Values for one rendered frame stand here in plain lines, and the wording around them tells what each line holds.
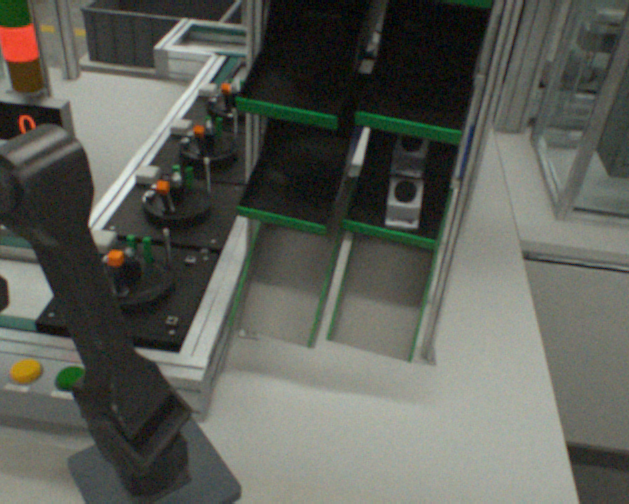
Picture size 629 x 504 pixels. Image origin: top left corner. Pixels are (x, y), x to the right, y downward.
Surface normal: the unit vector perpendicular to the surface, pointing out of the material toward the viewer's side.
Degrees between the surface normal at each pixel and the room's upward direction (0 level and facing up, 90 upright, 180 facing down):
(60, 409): 90
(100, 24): 90
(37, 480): 0
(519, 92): 90
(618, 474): 0
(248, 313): 45
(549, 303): 90
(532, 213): 0
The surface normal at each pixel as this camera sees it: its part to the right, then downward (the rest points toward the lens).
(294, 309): -0.16, -0.18
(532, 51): -0.13, 0.58
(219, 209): 0.07, -0.80
